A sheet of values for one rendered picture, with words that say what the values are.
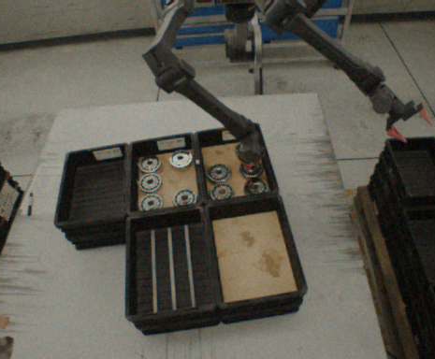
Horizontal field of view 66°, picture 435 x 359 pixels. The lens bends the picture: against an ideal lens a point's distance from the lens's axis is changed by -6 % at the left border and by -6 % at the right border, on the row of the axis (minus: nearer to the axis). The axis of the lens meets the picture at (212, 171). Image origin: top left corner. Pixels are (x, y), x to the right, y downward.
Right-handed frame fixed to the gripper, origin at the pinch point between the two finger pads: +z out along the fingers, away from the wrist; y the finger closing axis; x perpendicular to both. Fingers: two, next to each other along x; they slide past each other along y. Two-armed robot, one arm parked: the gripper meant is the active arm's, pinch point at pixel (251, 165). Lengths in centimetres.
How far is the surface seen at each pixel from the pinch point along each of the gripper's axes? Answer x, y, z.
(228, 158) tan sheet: 12.9, -1.0, 4.1
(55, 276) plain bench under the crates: 31, -90, 16
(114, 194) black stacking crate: 36, -49, 4
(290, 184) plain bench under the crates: -12.0, 14.0, 17.4
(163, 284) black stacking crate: -11, -60, 4
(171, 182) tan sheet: 22.1, -27.6, 3.8
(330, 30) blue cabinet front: 75, 193, 49
